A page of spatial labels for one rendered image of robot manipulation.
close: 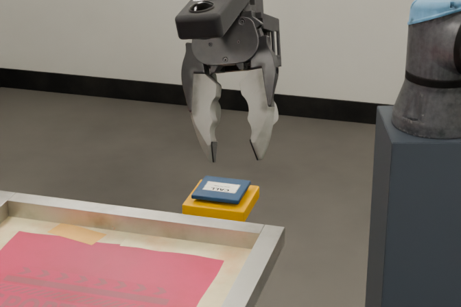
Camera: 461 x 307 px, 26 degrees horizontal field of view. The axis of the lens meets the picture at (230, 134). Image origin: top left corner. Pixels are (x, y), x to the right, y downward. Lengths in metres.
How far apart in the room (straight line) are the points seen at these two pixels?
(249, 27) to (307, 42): 3.98
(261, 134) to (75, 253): 0.90
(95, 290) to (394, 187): 0.54
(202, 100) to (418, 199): 0.78
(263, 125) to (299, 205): 3.17
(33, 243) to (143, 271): 0.23
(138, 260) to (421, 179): 0.52
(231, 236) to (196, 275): 0.12
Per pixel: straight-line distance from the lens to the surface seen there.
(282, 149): 4.71
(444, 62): 1.69
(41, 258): 1.85
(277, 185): 4.34
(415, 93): 1.72
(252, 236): 1.84
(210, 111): 1.03
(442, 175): 1.73
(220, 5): 0.96
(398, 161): 1.71
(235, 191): 2.03
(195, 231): 1.86
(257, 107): 1.01
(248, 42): 1.01
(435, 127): 1.71
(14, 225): 1.97
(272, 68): 1.00
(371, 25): 4.91
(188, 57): 1.04
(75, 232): 1.93
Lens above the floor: 1.85
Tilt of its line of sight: 22 degrees down
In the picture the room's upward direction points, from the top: straight up
